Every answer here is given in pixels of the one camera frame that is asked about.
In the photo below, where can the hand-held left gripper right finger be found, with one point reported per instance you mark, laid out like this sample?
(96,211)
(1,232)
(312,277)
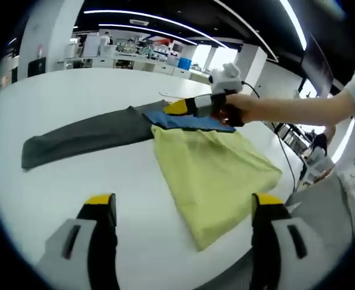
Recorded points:
(268,247)

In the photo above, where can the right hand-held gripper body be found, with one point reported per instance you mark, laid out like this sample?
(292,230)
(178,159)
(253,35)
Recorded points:
(225,80)

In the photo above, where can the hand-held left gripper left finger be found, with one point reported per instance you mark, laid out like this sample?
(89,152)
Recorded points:
(102,241)

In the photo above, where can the yellow blue black garment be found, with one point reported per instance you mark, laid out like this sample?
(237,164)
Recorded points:
(210,181)

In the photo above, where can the person's right hand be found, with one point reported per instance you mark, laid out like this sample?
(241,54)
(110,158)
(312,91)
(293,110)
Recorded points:
(241,105)

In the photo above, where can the blue container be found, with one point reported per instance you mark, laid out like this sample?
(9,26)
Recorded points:
(184,63)

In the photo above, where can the white ceiling light strip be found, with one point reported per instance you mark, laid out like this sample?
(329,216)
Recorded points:
(153,18)
(295,24)
(165,32)
(250,27)

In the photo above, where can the long white lab workbench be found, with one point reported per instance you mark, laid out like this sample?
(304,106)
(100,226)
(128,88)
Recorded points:
(135,63)

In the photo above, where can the black metal stand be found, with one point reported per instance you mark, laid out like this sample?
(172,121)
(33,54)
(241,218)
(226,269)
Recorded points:
(286,133)

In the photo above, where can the large black screen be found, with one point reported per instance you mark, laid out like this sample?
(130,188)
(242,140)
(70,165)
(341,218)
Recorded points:
(319,63)

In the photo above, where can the black box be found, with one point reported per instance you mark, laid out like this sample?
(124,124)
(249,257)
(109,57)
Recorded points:
(36,67)

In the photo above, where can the white square pillar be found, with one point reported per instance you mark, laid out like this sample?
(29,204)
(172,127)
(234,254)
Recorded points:
(44,30)

